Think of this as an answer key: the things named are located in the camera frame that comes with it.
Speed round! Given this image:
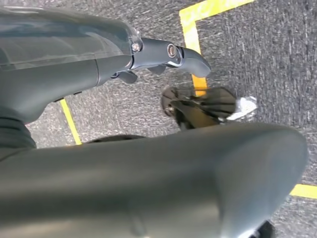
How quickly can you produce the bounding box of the yellow floor tape line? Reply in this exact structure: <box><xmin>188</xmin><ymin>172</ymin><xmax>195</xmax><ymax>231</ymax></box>
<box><xmin>179</xmin><ymin>0</ymin><xmax>256</xmax><ymax>98</ymax></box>

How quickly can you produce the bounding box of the white paper scrap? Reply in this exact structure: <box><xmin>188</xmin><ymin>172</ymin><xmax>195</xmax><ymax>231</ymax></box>
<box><xmin>226</xmin><ymin>96</ymin><xmax>259</xmax><ymax>121</ymax></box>

